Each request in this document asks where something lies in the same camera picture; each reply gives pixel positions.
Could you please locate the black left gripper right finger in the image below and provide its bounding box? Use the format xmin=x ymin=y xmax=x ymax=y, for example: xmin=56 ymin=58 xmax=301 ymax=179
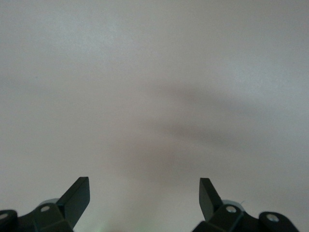
xmin=192 ymin=178 xmax=300 ymax=232

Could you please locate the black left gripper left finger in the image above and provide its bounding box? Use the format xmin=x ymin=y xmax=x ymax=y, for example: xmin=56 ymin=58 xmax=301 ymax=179
xmin=0 ymin=177 xmax=91 ymax=232

